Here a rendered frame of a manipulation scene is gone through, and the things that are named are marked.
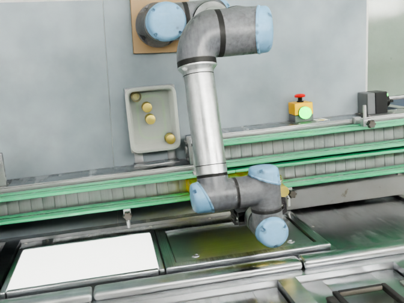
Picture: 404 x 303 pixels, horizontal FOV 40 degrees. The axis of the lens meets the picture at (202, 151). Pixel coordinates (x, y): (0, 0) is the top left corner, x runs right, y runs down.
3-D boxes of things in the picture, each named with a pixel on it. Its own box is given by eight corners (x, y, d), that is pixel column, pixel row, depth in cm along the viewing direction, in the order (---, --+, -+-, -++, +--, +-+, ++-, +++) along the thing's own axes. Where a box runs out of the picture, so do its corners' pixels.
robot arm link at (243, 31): (178, 0, 178) (219, 9, 127) (222, -3, 181) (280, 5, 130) (180, 38, 182) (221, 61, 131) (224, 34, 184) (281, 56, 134)
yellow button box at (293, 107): (288, 120, 206) (295, 122, 199) (287, 100, 205) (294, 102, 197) (306, 118, 207) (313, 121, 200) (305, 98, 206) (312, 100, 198)
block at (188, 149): (185, 161, 195) (187, 165, 188) (182, 135, 193) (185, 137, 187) (195, 160, 196) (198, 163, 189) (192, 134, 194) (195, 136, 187)
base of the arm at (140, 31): (136, 0, 186) (139, -3, 176) (180, 4, 189) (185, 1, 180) (134, 45, 188) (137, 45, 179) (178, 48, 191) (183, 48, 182)
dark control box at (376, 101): (357, 112, 210) (367, 115, 202) (356, 92, 209) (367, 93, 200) (377, 110, 211) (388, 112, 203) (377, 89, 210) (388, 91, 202)
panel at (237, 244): (20, 257, 174) (0, 304, 141) (18, 248, 174) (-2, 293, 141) (291, 219, 188) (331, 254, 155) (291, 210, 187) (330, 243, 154)
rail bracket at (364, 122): (349, 124, 197) (367, 128, 184) (348, 103, 196) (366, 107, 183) (360, 122, 198) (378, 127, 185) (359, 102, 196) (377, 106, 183)
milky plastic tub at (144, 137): (130, 150, 197) (131, 154, 189) (123, 88, 193) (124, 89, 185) (178, 144, 200) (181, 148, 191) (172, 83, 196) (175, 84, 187)
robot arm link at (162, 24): (140, 5, 177) (145, 2, 164) (181, 2, 179) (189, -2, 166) (145, 44, 179) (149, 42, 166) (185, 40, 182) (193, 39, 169)
